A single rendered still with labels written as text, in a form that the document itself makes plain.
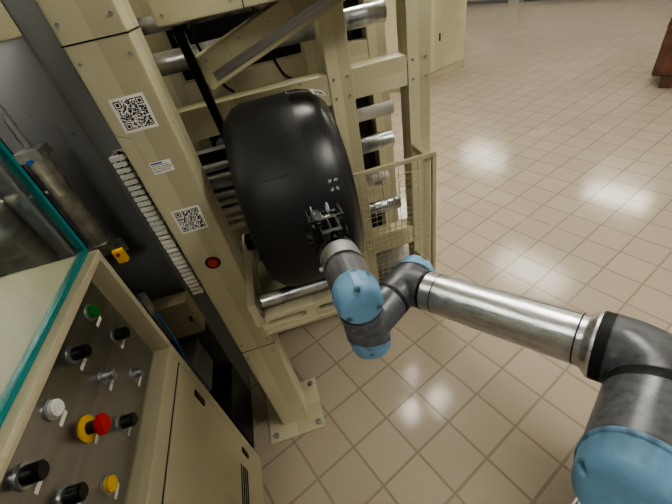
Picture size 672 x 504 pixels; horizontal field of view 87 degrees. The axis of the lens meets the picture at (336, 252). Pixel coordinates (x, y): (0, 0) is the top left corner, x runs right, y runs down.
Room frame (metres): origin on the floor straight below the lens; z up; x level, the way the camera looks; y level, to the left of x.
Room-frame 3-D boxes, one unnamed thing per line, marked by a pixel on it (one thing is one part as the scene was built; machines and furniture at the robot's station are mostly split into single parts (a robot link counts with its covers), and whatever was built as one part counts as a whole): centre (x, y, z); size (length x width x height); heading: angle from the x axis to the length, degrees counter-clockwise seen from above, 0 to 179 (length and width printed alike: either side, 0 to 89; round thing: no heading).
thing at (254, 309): (0.96, 0.30, 0.90); 0.40 x 0.03 x 0.10; 6
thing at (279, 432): (0.93, 0.38, 0.01); 0.27 x 0.27 x 0.02; 6
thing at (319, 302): (0.84, 0.11, 0.83); 0.36 x 0.09 x 0.06; 96
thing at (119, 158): (0.89, 0.46, 1.19); 0.05 x 0.04 x 0.48; 6
